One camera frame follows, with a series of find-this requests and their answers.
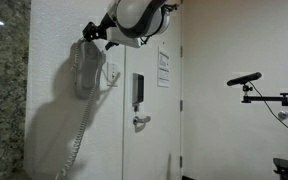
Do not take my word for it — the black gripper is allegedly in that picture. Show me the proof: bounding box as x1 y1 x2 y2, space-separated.
82 20 109 43

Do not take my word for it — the white telephone cord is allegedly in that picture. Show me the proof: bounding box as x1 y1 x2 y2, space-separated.
53 38 104 180

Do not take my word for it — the black electronic door lock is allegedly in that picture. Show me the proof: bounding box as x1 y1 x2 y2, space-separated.
131 72 145 108

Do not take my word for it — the white paper door sign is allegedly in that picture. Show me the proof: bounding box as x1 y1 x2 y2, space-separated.
156 46 171 89

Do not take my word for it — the white door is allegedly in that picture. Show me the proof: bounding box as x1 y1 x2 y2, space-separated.
121 0 184 180

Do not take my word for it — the white wall telephone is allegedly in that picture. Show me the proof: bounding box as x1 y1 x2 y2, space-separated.
71 37 107 100

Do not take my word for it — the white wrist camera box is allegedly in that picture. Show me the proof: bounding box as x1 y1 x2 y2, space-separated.
105 26 142 50

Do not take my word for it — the white light switch plate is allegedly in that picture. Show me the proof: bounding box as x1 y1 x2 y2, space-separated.
106 61 122 88

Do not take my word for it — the silver door lever handle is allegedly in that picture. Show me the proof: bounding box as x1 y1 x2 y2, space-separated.
132 115 152 127

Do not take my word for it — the black stereo camera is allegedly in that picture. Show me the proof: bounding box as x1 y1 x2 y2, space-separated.
226 71 263 87

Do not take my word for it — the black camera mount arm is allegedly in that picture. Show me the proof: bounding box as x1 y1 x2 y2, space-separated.
239 83 288 108
249 81 288 141

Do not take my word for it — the round silver wall knob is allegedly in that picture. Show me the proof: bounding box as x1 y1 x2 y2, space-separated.
277 110 288 121

